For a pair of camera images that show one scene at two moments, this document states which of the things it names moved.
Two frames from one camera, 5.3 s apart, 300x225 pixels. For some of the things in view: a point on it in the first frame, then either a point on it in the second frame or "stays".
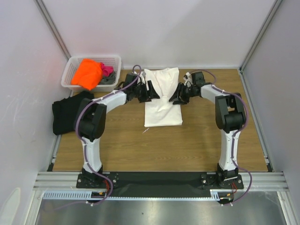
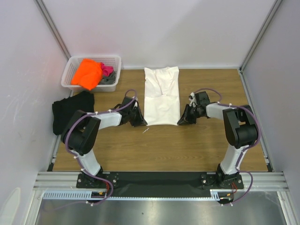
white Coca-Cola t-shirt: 161,112 stays
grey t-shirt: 108,80 stays
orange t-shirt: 88,74 stays
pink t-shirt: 106,70 stays
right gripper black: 183,92 → 189,115
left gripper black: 148,94 → 140,121
